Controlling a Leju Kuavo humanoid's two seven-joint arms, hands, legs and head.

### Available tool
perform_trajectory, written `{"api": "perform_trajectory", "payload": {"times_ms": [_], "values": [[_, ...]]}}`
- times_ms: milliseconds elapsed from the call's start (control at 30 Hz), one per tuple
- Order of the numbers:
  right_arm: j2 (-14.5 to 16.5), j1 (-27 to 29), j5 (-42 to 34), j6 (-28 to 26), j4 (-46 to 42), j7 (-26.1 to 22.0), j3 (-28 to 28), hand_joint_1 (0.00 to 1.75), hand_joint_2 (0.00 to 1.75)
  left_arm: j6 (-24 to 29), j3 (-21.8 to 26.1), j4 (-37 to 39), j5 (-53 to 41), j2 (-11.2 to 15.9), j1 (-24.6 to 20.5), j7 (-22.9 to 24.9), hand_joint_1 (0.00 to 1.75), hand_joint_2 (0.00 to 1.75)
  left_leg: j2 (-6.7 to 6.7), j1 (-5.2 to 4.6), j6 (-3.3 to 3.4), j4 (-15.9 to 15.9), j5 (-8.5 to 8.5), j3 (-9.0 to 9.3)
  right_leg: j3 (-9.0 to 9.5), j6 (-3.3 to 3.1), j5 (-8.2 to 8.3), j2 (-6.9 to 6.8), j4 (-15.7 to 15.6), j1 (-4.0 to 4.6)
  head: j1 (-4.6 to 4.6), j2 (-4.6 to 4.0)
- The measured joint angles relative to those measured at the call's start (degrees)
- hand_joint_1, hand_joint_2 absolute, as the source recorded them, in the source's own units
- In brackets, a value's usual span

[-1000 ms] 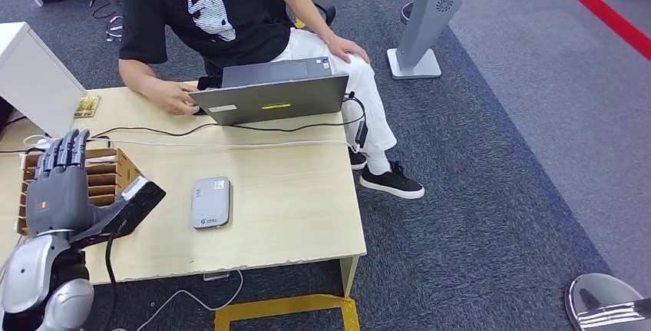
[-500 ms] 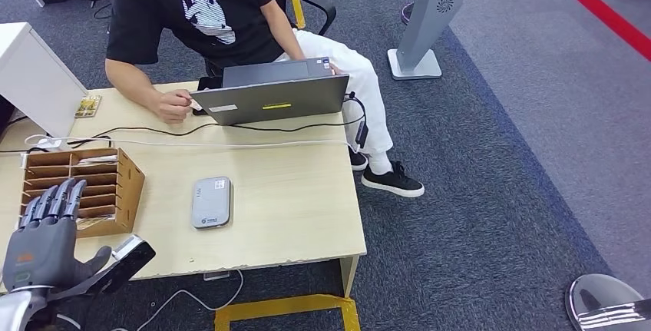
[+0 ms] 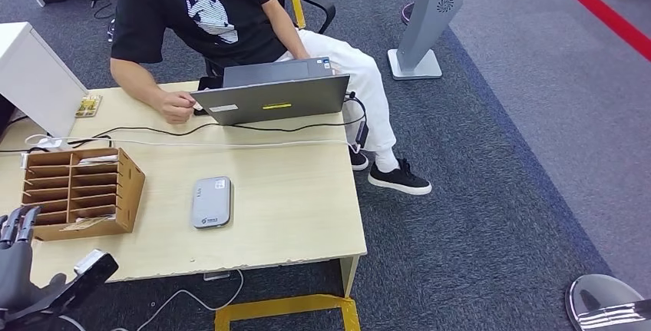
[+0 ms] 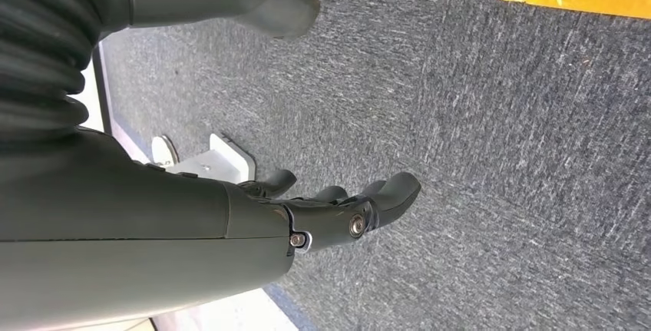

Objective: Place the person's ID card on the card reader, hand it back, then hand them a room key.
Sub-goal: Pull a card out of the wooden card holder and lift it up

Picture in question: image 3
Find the person's right hand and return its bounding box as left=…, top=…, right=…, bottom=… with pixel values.
left=154, top=90, right=198, bottom=125

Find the robot left hand grey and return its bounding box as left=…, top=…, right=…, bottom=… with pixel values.
left=0, top=205, right=67, bottom=314

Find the yellow patterned card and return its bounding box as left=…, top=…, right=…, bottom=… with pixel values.
left=74, top=94, right=103, bottom=118

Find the white card in organizer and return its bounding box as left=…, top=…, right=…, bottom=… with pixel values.
left=78, top=154, right=120, bottom=166

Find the wooden card organizer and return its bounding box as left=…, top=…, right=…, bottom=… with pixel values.
left=21, top=147, right=147, bottom=242

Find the person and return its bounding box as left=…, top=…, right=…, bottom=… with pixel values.
left=110, top=0, right=433, bottom=197

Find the black phone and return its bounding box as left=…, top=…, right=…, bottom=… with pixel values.
left=193, top=76, right=225, bottom=117

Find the grey laptop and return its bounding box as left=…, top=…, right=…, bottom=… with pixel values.
left=190, top=57, right=352, bottom=127

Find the white cabinet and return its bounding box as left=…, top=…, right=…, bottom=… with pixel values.
left=0, top=22, right=90, bottom=139

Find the yellow floor tape strip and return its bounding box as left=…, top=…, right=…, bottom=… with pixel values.
left=289, top=0, right=307, bottom=29

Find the black power adapter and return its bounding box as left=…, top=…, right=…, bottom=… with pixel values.
left=355, top=121, right=370, bottom=150

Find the beige desk leg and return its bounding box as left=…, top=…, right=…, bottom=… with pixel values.
left=339, top=254, right=362, bottom=300

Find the grey kiosk stand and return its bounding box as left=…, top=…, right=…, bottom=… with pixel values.
left=387, top=0, right=464, bottom=81

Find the thin black laptop cable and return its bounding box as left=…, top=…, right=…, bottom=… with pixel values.
left=67, top=93, right=368, bottom=149

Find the white desk cable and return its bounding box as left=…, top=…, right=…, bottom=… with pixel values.
left=25, top=134, right=362, bottom=154

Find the white looping floor cable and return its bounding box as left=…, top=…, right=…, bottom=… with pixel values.
left=109, top=267, right=246, bottom=331

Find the yellow floor tape frame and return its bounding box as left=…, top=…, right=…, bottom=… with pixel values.
left=213, top=295, right=362, bottom=331

